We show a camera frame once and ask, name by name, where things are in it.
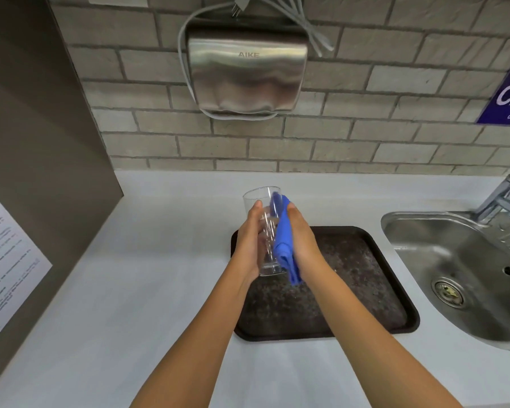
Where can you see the person's right hand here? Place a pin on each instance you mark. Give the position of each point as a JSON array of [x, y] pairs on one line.
[[306, 246]]

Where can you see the white and purple guideline poster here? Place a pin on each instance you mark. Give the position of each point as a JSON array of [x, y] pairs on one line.
[[8, 259]]

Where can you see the stainless steel hand dryer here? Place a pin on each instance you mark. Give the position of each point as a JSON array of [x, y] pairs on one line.
[[248, 72]]

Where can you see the blue cloth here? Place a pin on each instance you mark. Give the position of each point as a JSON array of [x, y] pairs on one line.
[[285, 242]]

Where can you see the clear drinking glass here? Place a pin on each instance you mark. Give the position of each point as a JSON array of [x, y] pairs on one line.
[[265, 233]]

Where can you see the person's left hand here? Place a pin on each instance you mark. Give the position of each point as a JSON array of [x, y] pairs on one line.
[[250, 242]]

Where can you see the stainless steel sink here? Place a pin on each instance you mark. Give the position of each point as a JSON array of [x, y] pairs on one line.
[[454, 271]]

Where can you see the person's right forearm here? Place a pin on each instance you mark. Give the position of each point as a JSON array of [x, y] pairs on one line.
[[374, 348]]

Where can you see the dark brown tray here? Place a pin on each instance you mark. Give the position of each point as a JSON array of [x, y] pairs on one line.
[[365, 293]]

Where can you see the person's left forearm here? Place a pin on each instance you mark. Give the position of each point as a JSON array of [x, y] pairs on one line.
[[195, 356]]

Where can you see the chrome faucet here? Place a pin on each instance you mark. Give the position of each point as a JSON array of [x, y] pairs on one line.
[[501, 199]]

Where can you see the grey-brown cabinet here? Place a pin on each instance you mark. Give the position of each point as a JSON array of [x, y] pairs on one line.
[[38, 123]]

